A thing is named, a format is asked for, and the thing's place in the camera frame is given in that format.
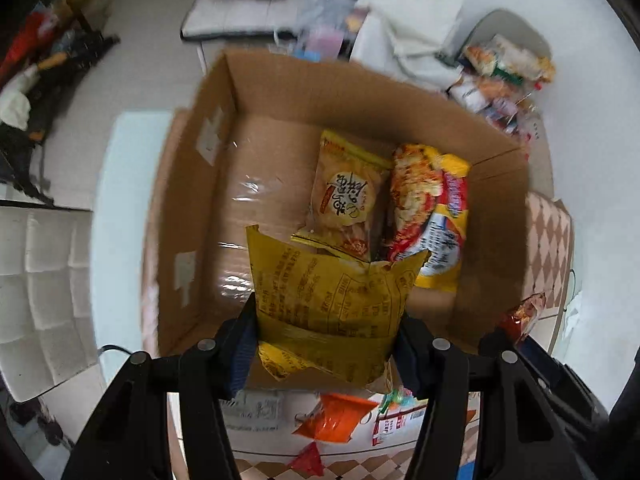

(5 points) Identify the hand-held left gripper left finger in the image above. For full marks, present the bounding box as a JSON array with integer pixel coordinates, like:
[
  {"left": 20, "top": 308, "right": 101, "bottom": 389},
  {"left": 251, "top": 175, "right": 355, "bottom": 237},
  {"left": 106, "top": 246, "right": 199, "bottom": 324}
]
[{"left": 60, "top": 296, "right": 259, "bottom": 480}]

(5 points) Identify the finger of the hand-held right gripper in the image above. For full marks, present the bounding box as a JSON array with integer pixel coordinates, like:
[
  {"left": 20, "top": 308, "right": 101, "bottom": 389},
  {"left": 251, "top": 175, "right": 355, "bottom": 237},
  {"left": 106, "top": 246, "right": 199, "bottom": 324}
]
[{"left": 479, "top": 327, "right": 519, "bottom": 356}]

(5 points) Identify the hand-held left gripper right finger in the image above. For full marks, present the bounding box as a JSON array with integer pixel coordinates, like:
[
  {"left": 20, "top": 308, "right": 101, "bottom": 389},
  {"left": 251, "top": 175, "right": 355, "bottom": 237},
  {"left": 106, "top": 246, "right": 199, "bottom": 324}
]
[{"left": 392, "top": 312, "right": 586, "bottom": 480}]

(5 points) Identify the red orange snack packet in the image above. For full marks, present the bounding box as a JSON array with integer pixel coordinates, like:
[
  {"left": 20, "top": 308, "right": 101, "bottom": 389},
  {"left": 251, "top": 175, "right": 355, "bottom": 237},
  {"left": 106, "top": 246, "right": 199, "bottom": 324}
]
[{"left": 500, "top": 292, "right": 546, "bottom": 346}]

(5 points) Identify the yellow snack packet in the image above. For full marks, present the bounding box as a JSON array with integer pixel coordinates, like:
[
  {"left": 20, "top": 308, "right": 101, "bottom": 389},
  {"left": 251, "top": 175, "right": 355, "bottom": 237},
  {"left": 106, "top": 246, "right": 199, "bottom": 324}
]
[{"left": 245, "top": 225, "right": 431, "bottom": 391}]

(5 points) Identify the cardboard box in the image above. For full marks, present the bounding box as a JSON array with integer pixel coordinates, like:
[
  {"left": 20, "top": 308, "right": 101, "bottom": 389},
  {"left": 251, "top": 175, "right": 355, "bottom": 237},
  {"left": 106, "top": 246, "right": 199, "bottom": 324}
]
[{"left": 140, "top": 50, "right": 533, "bottom": 453}]

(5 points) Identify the white green packet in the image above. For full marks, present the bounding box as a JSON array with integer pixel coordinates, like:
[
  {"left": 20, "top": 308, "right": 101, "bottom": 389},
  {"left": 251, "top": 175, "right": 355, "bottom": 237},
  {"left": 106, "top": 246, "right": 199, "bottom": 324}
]
[{"left": 370, "top": 390, "right": 431, "bottom": 448}]

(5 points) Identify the brown white checkered cloth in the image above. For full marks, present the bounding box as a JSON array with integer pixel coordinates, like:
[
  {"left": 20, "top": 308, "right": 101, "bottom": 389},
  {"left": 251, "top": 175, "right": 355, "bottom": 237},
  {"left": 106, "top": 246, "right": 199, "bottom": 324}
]
[{"left": 232, "top": 192, "right": 576, "bottom": 480}]

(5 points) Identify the small red packet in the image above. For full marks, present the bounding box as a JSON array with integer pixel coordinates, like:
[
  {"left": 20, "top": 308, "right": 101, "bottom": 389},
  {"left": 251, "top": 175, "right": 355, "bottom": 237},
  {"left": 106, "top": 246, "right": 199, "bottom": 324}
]
[{"left": 290, "top": 441, "right": 326, "bottom": 478}]

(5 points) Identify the red yellow noodle packet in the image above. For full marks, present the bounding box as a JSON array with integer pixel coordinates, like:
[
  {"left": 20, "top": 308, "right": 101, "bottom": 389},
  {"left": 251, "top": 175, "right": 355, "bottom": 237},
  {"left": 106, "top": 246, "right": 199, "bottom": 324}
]
[{"left": 382, "top": 143, "right": 472, "bottom": 293}]

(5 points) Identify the yellow cracker packet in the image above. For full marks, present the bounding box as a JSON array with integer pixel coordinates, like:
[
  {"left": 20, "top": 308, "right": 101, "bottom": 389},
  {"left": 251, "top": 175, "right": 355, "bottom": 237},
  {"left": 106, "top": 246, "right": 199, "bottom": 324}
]
[{"left": 292, "top": 130, "right": 393, "bottom": 263}]

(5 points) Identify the white quilted chair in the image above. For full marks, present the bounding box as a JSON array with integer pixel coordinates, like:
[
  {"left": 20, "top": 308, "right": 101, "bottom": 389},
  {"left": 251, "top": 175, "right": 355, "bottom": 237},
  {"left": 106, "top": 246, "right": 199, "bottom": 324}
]
[{"left": 0, "top": 205, "right": 106, "bottom": 403}]

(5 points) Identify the pile of snack packets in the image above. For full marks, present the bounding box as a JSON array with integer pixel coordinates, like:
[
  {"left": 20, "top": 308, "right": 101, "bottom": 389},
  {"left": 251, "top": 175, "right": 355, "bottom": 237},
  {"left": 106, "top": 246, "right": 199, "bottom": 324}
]
[{"left": 445, "top": 35, "right": 558, "bottom": 146}]

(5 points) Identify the white cloth bag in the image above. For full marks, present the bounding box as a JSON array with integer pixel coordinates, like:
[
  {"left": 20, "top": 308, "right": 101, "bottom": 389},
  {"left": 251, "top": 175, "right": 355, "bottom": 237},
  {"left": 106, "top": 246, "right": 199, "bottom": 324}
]
[{"left": 350, "top": 0, "right": 466, "bottom": 93}]

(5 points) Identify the clear plastic bag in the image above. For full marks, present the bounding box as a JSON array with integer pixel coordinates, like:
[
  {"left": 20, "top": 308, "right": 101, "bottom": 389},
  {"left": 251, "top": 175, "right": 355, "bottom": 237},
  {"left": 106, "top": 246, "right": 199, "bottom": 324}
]
[{"left": 292, "top": 0, "right": 371, "bottom": 63}]

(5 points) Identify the white tray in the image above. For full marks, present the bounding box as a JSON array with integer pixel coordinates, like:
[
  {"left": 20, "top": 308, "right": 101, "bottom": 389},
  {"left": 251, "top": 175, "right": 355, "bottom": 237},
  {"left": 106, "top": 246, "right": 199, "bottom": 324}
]
[{"left": 180, "top": 0, "right": 306, "bottom": 42}]

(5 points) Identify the red cloth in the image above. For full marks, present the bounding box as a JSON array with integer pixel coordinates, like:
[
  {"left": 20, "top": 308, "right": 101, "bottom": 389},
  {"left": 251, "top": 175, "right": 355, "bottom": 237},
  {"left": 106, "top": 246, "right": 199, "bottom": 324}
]
[{"left": 0, "top": 10, "right": 56, "bottom": 76}]

